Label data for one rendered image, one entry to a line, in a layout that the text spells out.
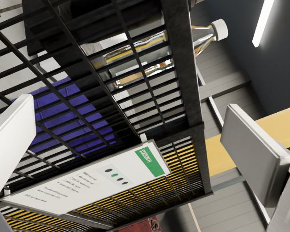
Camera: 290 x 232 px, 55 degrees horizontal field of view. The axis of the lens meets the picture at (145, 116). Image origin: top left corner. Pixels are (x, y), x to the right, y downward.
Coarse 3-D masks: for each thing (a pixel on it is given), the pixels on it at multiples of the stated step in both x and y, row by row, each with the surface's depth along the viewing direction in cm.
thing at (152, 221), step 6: (156, 216) 535; (138, 222) 451; (144, 222) 447; (150, 222) 494; (156, 222) 500; (120, 228) 457; (126, 228) 449; (132, 228) 448; (138, 228) 447; (144, 228) 446; (150, 228) 445; (156, 228) 505
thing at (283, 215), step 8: (288, 184) 11; (288, 192) 11; (280, 200) 10; (288, 200) 10; (280, 208) 10; (288, 208) 10; (272, 216) 10; (280, 216) 10; (288, 216) 10; (272, 224) 9; (280, 224) 9; (288, 224) 9
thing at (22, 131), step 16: (32, 96) 18; (16, 112) 15; (32, 112) 18; (0, 128) 13; (16, 128) 15; (32, 128) 18; (0, 144) 13; (16, 144) 15; (0, 160) 13; (16, 160) 15; (0, 176) 13
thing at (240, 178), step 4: (240, 176) 104; (228, 180) 105; (232, 180) 104; (236, 180) 104; (240, 180) 104; (244, 180) 104; (220, 184) 105; (224, 184) 104; (228, 184) 104; (232, 184) 104; (212, 188) 103; (216, 188) 104; (220, 188) 104
